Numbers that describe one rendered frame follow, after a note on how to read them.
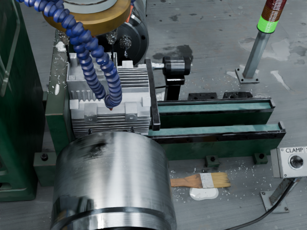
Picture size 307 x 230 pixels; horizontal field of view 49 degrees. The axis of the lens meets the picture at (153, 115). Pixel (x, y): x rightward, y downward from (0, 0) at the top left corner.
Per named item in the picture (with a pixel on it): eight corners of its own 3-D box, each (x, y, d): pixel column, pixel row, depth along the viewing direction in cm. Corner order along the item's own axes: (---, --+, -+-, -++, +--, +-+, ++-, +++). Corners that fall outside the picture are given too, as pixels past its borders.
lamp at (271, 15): (264, 22, 111) (268, 10, 108) (258, 12, 115) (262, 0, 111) (281, 22, 112) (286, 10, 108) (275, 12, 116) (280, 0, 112)
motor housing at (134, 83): (76, 150, 93) (67, 105, 78) (78, 99, 105) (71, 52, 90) (148, 147, 95) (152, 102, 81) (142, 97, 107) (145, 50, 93)
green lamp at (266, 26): (260, 33, 115) (264, 22, 111) (254, 23, 118) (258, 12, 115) (276, 33, 115) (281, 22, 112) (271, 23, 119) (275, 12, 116)
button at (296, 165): (288, 169, 79) (292, 168, 77) (286, 156, 79) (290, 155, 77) (300, 168, 79) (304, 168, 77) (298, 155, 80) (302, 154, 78)
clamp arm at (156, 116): (142, 65, 105) (150, 131, 89) (142, 58, 103) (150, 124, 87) (153, 65, 105) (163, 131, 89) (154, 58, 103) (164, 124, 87)
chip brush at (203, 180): (164, 191, 100) (164, 190, 99) (162, 176, 103) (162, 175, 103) (231, 187, 103) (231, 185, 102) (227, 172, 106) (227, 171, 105)
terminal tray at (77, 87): (70, 102, 84) (66, 82, 78) (71, 72, 90) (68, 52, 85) (118, 101, 85) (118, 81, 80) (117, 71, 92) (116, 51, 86)
